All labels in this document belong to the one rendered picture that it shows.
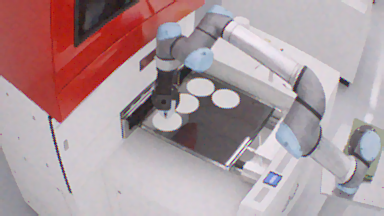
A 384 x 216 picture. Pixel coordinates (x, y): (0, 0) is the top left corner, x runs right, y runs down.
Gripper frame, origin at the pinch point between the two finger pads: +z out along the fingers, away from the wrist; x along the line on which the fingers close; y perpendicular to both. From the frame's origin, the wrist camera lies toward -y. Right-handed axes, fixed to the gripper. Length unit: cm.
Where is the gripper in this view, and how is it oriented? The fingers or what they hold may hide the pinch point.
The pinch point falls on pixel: (165, 117)
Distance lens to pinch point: 170.2
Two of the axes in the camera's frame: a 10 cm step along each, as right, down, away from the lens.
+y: 0.6, -6.7, 7.4
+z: -0.4, 7.4, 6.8
